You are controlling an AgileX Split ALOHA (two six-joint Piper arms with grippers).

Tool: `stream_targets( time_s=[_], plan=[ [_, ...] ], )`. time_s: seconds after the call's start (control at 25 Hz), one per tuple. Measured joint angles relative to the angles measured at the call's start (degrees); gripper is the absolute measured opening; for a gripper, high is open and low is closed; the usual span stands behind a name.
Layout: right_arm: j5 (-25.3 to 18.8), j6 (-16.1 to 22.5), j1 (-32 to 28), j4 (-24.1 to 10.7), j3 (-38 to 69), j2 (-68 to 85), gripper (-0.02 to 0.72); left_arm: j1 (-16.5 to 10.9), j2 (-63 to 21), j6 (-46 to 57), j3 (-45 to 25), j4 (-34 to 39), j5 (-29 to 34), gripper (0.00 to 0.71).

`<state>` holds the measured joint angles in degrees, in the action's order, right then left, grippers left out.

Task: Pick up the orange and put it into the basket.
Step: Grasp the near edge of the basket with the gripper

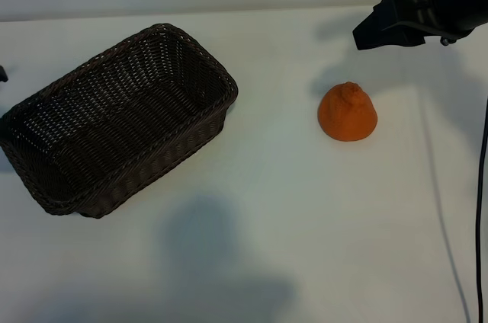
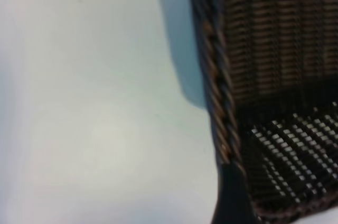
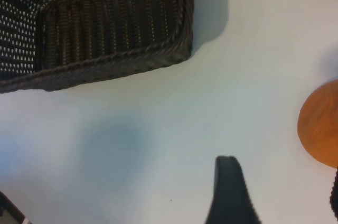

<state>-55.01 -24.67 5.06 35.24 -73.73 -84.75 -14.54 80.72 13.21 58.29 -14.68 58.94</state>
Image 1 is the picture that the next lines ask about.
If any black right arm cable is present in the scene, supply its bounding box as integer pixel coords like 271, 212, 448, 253
474, 96, 488, 323

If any bumpy orange fruit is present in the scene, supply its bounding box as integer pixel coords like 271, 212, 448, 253
316, 82, 379, 143

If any dark brown woven basket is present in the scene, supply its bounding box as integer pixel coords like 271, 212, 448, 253
0, 22, 239, 219

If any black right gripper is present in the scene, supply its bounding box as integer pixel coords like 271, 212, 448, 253
352, 0, 474, 50

